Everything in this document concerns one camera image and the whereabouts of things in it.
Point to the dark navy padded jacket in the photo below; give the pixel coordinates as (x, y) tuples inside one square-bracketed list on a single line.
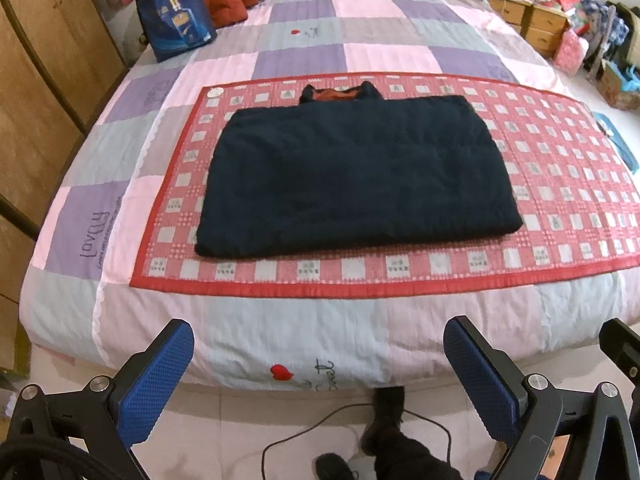
[(350, 175)]

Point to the blue tote bag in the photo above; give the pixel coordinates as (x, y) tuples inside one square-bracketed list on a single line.
[(175, 20)]

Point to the cardboard box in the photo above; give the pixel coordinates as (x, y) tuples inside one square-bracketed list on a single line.
[(617, 90)]

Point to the pink plastic bag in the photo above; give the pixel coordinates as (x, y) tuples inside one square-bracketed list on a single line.
[(572, 52)]

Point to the wooden wardrobe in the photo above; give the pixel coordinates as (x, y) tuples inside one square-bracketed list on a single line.
[(45, 85)]

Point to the person's right leg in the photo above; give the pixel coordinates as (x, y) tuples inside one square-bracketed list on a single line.
[(390, 425)]

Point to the wooden nightstand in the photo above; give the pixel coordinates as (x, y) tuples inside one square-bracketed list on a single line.
[(535, 20)]

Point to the red checkered mat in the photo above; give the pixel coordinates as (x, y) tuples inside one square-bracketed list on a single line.
[(560, 150)]

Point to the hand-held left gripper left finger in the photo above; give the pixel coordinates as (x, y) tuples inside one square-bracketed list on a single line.
[(157, 380)]

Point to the light blue cloth strip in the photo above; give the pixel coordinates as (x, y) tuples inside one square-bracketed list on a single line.
[(620, 140)]

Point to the cyan plastic bag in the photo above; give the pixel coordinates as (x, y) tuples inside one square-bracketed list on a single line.
[(631, 72)]

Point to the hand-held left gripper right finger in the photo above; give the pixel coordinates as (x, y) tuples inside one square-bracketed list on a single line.
[(480, 385)]

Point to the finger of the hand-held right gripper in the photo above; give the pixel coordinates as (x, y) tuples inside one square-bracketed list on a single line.
[(625, 347)]

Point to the black and tan suitcase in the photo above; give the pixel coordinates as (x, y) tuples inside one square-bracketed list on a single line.
[(631, 25)]

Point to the blue patterned clothes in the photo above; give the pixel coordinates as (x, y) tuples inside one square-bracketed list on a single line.
[(600, 20)]

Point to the pastel patchwork quilt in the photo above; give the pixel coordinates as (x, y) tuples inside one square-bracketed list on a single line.
[(300, 30)]

